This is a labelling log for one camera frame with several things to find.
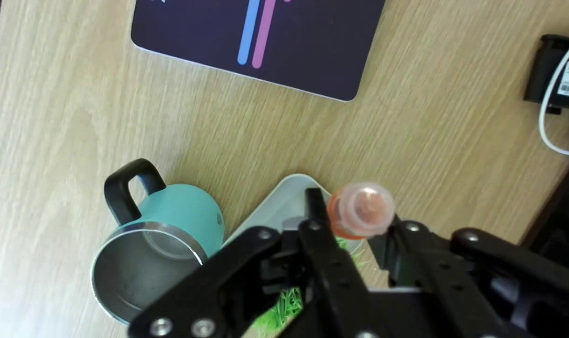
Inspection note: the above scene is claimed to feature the small black hub device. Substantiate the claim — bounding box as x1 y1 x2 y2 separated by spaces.
522 34 569 116

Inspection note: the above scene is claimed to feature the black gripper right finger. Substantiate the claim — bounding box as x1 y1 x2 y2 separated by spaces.
366 216 569 338

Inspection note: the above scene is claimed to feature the teal mug with black handle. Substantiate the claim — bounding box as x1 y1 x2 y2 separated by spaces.
90 156 227 327

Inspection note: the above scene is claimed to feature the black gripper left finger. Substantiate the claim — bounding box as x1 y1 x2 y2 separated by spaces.
126 186 393 338

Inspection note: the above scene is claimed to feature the dark notebook with coloured stripes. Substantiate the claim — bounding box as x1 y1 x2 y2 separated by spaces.
130 0 387 103

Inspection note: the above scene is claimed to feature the small green potted plant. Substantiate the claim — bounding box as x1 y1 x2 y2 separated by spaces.
224 173 385 338

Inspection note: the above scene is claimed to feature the white cable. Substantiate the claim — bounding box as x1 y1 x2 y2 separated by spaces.
537 36 569 160

